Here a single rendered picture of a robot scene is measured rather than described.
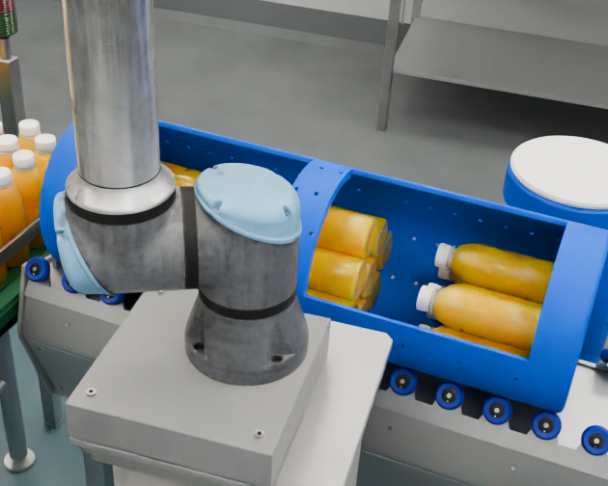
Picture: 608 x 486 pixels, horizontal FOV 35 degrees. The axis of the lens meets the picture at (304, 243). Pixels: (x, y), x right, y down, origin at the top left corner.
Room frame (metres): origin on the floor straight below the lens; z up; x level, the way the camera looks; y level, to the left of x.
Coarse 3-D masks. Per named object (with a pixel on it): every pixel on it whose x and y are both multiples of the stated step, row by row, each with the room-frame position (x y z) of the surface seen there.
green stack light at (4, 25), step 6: (12, 12) 1.92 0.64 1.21; (0, 18) 1.90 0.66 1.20; (6, 18) 1.91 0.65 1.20; (12, 18) 1.92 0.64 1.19; (0, 24) 1.90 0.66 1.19; (6, 24) 1.91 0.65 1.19; (12, 24) 1.92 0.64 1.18; (0, 30) 1.90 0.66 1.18; (6, 30) 1.91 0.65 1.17; (12, 30) 1.91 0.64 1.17; (0, 36) 1.90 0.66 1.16; (6, 36) 1.90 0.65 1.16
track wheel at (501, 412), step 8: (488, 400) 1.09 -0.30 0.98; (496, 400) 1.09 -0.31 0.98; (504, 400) 1.09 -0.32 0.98; (488, 408) 1.09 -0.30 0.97; (496, 408) 1.08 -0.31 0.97; (504, 408) 1.08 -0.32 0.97; (488, 416) 1.08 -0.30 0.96; (496, 416) 1.08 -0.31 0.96; (504, 416) 1.08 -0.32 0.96; (496, 424) 1.07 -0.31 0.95
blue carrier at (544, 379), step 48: (192, 144) 1.51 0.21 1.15; (240, 144) 1.40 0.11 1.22; (48, 192) 1.32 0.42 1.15; (336, 192) 1.27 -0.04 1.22; (384, 192) 1.39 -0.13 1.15; (432, 192) 1.29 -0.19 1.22; (48, 240) 1.31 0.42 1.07; (432, 240) 1.37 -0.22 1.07; (480, 240) 1.35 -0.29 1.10; (528, 240) 1.32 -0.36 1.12; (576, 240) 1.16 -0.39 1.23; (384, 288) 1.35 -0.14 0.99; (576, 288) 1.08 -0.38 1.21; (432, 336) 1.09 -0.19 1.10; (576, 336) 1.04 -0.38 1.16; (480, 384) 1.08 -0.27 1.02; (528, 384) 1.04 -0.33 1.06
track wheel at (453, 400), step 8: (440, 384) 1.12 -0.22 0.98; (448, 384) 1.12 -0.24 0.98; (456, 384) 1.12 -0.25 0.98; (440, 392) 1.11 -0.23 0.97; (448, 392) 1.11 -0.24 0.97; (456, 392) 1.11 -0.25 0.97; (440, 400) 1.11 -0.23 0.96; (448, 400) 1.10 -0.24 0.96; (456, 400) 1.10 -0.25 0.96; (448, 408) 1.10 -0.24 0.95; (456, 408) 1.10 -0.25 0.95
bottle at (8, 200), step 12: (12, 180) 1.49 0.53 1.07; (0, 192) 1.46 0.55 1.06; (12, 192) 1.47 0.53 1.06; (0, 204) 1.45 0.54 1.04; (12, 204) 1.46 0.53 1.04; (0, 216) 1.45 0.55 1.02; (12, 216) 1.45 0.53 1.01; (24, 216) 1.48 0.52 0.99; (12, 228) 1.45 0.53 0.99; (24, 252) 1.47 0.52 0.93; (12, 264) 1.45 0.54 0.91
